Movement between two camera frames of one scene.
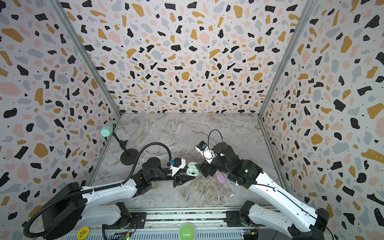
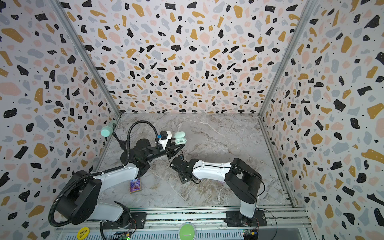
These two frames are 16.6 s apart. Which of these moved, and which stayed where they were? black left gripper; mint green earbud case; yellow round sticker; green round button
Moved: black left gripper; mint green earbud case
Stayed: green round button; yellow round sticker
